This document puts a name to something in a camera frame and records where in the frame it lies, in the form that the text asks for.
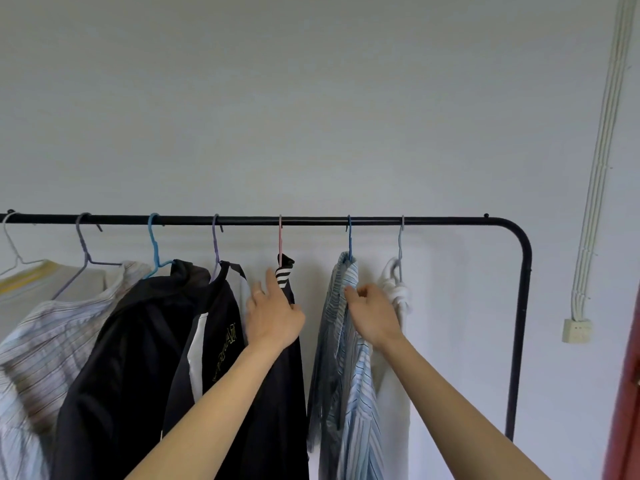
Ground person's right hand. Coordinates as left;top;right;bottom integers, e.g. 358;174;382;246
344;283;404;349

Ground plain black jacket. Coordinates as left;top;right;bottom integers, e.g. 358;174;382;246
50;260;214;480

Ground cream wall junction box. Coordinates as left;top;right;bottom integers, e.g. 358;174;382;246
562;319;594;345

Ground black metal clothes rack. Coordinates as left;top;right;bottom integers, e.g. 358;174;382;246
0;211;533;442

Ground person's left hand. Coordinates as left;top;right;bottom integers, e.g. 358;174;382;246
245;268;306;353

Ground purple hanger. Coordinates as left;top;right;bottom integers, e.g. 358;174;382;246
209;214;224;284

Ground dark garment with striped collar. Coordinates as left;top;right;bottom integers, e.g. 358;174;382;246
239;254;311;480

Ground black jacket with white stripe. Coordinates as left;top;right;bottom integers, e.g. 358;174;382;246
160;261;252;480

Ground white wire hanger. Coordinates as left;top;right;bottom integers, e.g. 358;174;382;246
0;212;47;278

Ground blue striped shirt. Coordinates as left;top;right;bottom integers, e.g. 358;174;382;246
306;251;386;480

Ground white thin-striped shirt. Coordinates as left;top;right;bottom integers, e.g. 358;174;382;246
0;261;152;480

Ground person's left forearm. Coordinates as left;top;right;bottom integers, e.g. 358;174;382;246
125;339;301;480

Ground red door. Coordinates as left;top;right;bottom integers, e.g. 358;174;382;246
602;282;640;480

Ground pale grey-blue hanger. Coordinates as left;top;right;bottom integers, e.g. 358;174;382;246
392;216;406;285

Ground white wall cable conduits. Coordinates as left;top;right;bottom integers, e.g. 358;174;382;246
571;0;639;323

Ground white garment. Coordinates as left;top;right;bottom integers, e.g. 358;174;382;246
372;257;414;480

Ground bright blue hanger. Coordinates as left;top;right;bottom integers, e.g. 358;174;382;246
143;213;174;281

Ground grey-purple hanger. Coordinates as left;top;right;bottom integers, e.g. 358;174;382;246
51;213;124;301

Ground cream shirt with yellow collar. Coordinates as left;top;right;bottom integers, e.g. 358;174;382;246
0;260;109;341

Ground person's right forearm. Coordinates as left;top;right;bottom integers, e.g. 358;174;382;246
372;332;552;480

